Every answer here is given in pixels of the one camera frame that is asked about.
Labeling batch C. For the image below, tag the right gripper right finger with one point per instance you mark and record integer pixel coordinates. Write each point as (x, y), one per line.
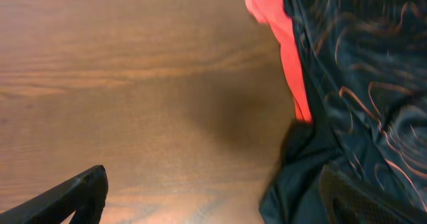
(350, 200)

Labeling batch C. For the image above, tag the red orange garment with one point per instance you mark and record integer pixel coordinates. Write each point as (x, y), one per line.
(271, 12)

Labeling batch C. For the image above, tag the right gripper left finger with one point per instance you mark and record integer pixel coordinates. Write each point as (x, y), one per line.
(82, 197)

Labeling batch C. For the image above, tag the black orange patterned jersey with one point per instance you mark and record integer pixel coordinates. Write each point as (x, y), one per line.
(364, 69)

